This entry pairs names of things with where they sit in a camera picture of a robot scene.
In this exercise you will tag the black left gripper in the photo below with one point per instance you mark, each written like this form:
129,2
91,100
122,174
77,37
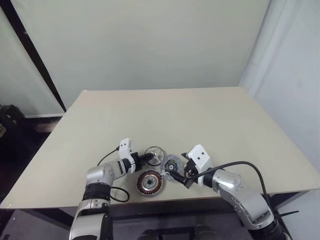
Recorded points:
137,161

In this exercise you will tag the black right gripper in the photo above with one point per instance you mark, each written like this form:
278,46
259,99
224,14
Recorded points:
191,173

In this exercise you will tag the grey round motor lid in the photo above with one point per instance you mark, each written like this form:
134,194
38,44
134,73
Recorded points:
175,160

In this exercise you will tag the grey motor housing copper windings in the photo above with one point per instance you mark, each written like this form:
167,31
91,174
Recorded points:
143,183

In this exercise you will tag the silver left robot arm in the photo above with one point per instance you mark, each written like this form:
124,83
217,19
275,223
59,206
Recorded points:
100,175

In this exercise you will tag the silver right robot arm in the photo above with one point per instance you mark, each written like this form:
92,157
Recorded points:
230,182

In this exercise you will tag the dark rounded shape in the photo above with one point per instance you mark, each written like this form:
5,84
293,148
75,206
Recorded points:
150,235

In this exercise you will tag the white baseboard strip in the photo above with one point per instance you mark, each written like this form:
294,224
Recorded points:
45,115

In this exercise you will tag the black bag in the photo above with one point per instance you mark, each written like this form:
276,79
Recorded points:
10,117

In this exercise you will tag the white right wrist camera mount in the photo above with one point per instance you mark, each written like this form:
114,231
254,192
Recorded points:
198,153

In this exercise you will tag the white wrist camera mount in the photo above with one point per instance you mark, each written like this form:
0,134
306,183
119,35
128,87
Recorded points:
124,147
198,153

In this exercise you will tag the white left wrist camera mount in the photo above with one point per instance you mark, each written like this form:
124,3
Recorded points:
124,147

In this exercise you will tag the black table frame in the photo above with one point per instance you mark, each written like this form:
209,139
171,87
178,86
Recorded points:
175,212

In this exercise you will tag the black diagonal frame strip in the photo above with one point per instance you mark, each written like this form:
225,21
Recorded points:
31,55

